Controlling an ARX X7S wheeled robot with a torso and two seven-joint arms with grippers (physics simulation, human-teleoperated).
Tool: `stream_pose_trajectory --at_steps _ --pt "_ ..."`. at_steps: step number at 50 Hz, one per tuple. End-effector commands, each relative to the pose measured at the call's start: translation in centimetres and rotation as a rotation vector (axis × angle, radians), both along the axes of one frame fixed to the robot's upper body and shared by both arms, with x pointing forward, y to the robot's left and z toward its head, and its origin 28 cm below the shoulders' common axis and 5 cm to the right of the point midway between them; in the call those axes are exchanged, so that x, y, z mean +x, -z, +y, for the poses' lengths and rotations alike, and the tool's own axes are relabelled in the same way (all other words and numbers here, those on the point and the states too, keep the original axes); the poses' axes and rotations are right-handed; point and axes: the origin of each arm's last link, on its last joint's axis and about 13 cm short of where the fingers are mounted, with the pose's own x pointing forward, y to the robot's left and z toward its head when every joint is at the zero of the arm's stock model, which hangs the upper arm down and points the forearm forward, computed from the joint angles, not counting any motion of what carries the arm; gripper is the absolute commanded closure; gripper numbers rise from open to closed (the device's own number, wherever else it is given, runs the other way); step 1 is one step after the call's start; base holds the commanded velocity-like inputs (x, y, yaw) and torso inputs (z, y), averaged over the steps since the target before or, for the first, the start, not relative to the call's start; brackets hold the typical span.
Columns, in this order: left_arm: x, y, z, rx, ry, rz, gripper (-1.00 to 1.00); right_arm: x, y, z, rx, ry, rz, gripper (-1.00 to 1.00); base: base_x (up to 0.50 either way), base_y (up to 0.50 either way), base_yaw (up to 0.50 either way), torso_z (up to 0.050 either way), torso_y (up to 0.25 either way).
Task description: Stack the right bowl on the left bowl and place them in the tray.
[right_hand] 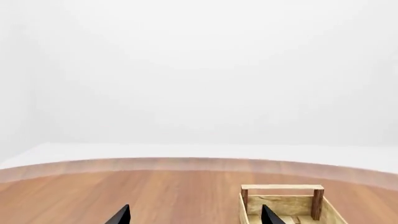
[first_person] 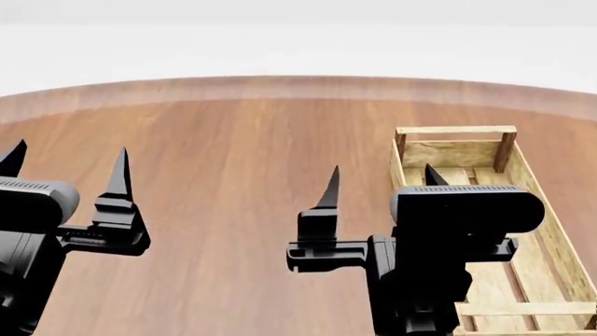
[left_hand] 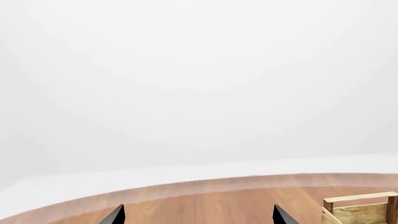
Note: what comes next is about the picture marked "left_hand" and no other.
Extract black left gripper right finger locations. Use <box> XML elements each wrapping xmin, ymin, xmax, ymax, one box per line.
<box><xmin>273</xmin><ymin>203</ymin><xmax>302</xmax><ymax>224</ymax></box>

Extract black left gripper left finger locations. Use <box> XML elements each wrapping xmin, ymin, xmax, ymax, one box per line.
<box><xmin>98</xmin><ymin>203</ymin><xmax>126</xmax><ymax>224</ymax></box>

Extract wooden tray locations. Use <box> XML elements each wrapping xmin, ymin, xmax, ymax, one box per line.
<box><xmin>321</xmin><ymin>191</ymin><xmax>398</xmax><ymax>224</ymax></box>

